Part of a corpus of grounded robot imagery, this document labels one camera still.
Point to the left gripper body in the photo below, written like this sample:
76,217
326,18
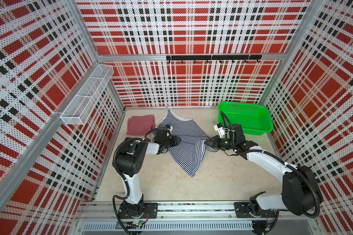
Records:
169,142

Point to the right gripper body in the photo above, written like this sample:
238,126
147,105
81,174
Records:
226,144

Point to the striped tank top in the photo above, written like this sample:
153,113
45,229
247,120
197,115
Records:
190,151

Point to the maroon tank top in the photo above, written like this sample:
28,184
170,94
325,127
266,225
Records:
140,125

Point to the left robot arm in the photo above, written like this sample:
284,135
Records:
128,160

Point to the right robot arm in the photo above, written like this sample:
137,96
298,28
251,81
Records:
300,193

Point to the green plastic basket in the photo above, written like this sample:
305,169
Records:
255,119

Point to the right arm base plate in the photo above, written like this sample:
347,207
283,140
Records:
241,209

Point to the black hook rail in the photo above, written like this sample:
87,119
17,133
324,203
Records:
245,57

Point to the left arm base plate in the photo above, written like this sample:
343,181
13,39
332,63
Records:
141,211

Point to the aluminium front rail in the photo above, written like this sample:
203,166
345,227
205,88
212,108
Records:
167,211

